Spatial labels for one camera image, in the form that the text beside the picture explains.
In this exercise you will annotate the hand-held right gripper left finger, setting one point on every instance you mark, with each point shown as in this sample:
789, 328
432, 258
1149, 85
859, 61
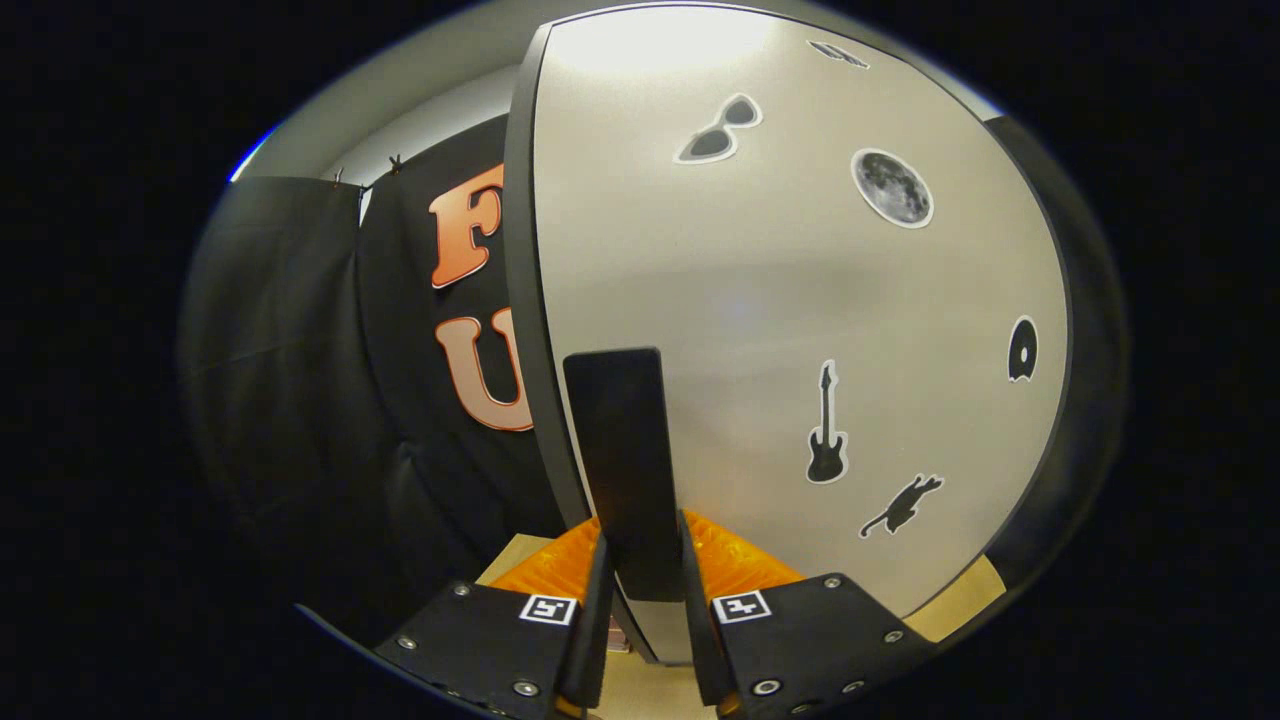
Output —
590, 640

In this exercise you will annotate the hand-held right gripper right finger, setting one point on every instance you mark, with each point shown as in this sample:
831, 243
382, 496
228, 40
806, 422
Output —
705, 640

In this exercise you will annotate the beige cabinet door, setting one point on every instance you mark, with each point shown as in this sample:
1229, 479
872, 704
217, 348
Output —
780, 300

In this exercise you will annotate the grey cabinet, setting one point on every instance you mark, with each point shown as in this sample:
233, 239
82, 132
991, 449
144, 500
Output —
520, 300

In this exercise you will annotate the black backdrop cloth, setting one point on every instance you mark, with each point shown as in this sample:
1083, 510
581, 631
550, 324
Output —
300, 400

